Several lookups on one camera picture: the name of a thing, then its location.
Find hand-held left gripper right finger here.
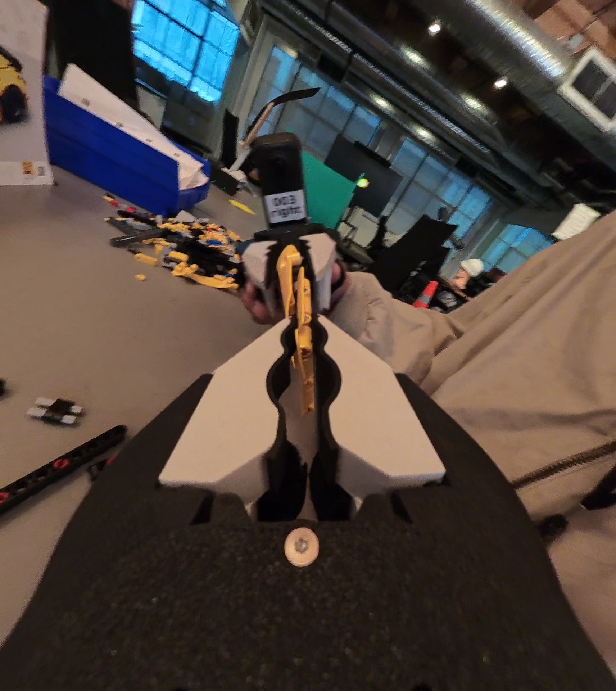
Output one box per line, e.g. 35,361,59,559
308,316,447,521

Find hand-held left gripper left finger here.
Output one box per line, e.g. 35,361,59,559
158,317,309,521

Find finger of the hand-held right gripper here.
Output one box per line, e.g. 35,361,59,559
240,240,287,319
300,232,338,314

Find yellow toy car hood assembly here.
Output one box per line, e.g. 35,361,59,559
276,244,320,416

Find grey desk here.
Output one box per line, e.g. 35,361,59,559
0,167,287,676

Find person's right hand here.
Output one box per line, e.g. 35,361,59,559
240,262,349,326

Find green folded board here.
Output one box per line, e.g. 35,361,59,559
300,151,357,230

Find black box green light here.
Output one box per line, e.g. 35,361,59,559
212,166,246,196

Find pile of yellow black bricks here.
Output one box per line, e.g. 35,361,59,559
104,193,244,292

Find black monitor screen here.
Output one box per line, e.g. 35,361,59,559
324,135,403,217

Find large paned window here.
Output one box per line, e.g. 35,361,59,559
131,0,240,104

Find black connector white axles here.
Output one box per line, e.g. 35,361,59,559
26,397,83,427

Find white paper sheets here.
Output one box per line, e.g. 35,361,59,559
59,64,207,190

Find person's beige jacket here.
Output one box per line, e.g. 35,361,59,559
421,197,616,691

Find blue plastic bin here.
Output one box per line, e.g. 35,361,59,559
42,76,212,217

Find black standing panel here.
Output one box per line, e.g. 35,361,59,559
44,0,139,109

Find white notice sheet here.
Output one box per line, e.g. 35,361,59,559
552,203,601,241

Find white vent grille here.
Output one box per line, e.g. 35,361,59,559
559,48,616,132

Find silver air duct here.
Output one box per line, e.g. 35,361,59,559
411,0,616,190

